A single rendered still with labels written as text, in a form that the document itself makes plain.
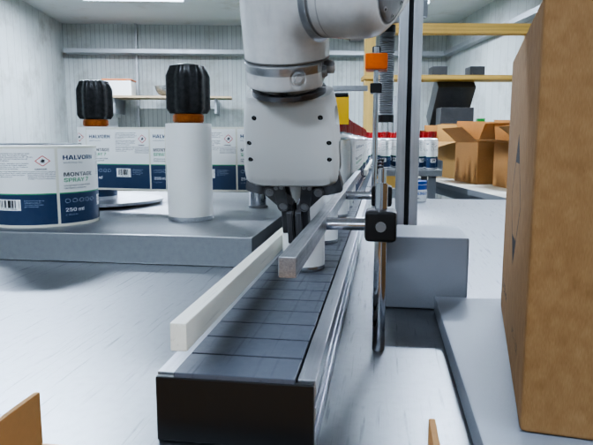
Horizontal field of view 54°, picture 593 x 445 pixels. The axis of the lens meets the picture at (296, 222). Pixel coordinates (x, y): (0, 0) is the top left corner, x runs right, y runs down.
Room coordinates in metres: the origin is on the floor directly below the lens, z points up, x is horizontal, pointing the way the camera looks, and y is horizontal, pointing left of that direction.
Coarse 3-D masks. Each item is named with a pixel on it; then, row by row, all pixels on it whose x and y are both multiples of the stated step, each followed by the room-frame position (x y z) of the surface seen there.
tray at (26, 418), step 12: (36, 396) 0.36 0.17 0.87; (12, 408) 0.34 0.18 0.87; (24, 408) 0.35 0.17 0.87; (36, 408) 0.36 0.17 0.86; (0, 420) 0.33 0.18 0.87; (12, 420) 0.34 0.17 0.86; (24, 420) 0.35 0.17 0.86; (36, 420) 0.36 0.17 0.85; (432, 420) 0.33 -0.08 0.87; (0, 432) 0.33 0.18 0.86; (12, 432) 0.34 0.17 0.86; (24, 432) 0.35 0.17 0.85; (36, 432) 0.36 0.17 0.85; (432, 432) 0.31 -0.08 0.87; (0, 444) 0.33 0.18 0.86; (12, 444) 0.34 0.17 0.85; (24, 444) 0.35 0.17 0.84; (36, 444) 0.36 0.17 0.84; (48, 444) 0.37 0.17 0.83; (432, 444) 0.30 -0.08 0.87
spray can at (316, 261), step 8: (296, 192) 0.68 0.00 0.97; (296, 200) 0.68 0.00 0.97; (320, 200) 0.69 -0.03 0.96; (312, 208) 0.68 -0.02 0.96; (320, 208) 0.69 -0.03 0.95; (312, 216) 0.68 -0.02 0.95; (288, 240) 0.68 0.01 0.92; (320, 240) 0.69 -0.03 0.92; (320, 248) 0.69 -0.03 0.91; (312, 256) 0.68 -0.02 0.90; (320, 256) 0.69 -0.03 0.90; (304, 264) 0.68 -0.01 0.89; (312, 264) 0.68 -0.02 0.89; (320, 264) 0.69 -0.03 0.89
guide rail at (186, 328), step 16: (272, 240) 0.70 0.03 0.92; (256, 256) 0.60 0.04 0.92; (272, 256) 0.67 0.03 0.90; (240, 272) 0.53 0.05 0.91; (256, 272) 0.59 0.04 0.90; (224, 288) 0.47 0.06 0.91; (240, 288) 0.52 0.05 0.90; (192, 304) 0.42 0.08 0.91; (208, 304) 0.42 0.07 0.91; (224, 304) 0.47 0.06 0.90; (176, 320) 0.38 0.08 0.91; (192, 320) 0.39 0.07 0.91; (208, 320) 0.42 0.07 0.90; (176, 336) 0.37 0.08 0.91; (192, 336) 0.39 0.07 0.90
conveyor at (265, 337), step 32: (256, 288) 0.60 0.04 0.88; (288, 288) 0.60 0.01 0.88; (320, 288) 0.60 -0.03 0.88; (224, 320) 0.49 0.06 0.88; (256, 320) 0.49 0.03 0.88; (288, 320) 0.49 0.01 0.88; (192, 352) 0.41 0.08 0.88; (224, 352) 0.41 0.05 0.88; (256, 352) 0.41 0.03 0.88; (288, 352) 0.41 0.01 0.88
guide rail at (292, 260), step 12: (348, 180) 1.07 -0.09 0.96; (336, 204) 0.68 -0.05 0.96; (324, 216) 0.56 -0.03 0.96; (312, 228) 0.48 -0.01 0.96; (324, 228) 0.54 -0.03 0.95; (300, 240) 0.42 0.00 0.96; (312, 240) 0.45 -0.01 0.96; (288, 252) 0.38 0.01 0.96; (300, 252) 0.38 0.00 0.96; (288, 264) 0.36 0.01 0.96; (300, 264) 0.38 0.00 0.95; (288, 276) 0.36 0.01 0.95
